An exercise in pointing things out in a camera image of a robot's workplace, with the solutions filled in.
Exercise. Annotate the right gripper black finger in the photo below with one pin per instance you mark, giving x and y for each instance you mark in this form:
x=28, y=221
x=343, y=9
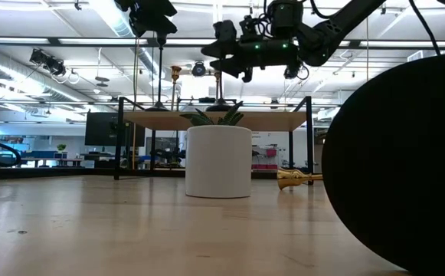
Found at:
x=226, y=50
x=233, y=66

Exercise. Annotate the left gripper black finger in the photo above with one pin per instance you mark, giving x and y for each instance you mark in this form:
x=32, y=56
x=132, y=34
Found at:
x=153, y=25

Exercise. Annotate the gold brass candlestick holder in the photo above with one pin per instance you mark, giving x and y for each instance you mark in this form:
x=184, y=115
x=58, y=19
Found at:
x=217, y=78
x=289, y=178
x=175, y=71

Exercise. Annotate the black candlestick holder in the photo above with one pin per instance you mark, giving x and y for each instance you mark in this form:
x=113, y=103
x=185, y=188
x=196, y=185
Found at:
x=398, y=165
x=220, y=106
x=157, y=108

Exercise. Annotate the white pot with green plant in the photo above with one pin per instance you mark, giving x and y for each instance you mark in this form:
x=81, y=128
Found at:
x=218, y=161

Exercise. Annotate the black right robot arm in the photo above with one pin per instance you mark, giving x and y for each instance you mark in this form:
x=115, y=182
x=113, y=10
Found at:
x=321, y=34

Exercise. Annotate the red bins on white rack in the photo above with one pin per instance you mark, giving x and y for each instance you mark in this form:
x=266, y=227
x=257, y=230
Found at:
x=271, y=152

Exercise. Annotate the black ceiling spotlight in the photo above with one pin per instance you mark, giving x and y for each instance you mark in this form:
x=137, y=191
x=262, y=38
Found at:
x=48, y=61

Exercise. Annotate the black monitor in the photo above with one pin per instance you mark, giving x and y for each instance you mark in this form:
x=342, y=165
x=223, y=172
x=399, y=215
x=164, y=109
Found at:
x=103, y=130

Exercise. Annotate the small green background plant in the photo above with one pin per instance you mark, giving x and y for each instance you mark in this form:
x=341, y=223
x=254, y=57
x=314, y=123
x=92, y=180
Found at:
x=61, y=146

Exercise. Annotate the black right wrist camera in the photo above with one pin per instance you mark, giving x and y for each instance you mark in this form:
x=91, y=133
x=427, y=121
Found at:
x=289, y=72

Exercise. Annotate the black overhead camera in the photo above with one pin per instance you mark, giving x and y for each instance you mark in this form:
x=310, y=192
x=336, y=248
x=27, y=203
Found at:
x=198, y=69

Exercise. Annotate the silver ventilation duct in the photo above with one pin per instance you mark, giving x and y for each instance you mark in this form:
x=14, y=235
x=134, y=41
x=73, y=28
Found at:
x=118, y=23

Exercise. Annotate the wooden shelf black metal frame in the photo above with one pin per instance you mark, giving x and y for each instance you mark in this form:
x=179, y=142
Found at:
x=161, y=120

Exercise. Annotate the black aluminium rig frame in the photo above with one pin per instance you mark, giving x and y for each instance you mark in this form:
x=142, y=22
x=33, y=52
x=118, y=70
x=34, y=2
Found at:
x=53, y=173

